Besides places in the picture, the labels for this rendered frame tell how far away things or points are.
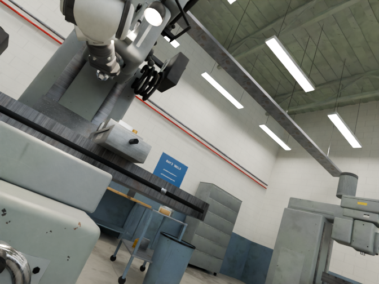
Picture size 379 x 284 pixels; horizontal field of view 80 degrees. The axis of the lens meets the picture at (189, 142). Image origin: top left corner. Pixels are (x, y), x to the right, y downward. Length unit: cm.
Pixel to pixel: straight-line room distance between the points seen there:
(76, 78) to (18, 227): 98
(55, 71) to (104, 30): 84
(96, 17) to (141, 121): 512
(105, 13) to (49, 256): 48
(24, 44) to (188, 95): 375
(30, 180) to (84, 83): 80
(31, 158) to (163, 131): 525
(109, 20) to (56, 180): 41
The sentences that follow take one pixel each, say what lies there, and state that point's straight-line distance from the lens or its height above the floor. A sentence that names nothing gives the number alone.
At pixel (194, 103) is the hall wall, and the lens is 649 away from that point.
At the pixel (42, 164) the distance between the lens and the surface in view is 68.
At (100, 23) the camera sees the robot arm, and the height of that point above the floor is 110.
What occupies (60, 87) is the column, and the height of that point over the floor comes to 118.
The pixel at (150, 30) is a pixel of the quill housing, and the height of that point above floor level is 146.
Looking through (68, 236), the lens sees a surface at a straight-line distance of 54.
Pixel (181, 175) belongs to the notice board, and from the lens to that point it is 609.
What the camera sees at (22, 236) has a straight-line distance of 53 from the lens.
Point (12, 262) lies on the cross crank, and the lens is 41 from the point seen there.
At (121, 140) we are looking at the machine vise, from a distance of 76.
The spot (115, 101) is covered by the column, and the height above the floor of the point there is 128.
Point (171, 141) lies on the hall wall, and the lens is 593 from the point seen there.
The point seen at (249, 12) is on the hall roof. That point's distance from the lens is 688.
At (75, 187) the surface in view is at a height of 79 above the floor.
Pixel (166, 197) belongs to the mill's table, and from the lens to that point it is 94.
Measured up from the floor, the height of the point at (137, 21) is 142.
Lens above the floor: 81
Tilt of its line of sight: 19 degrees up
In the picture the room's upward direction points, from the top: 24 degrees clockwise
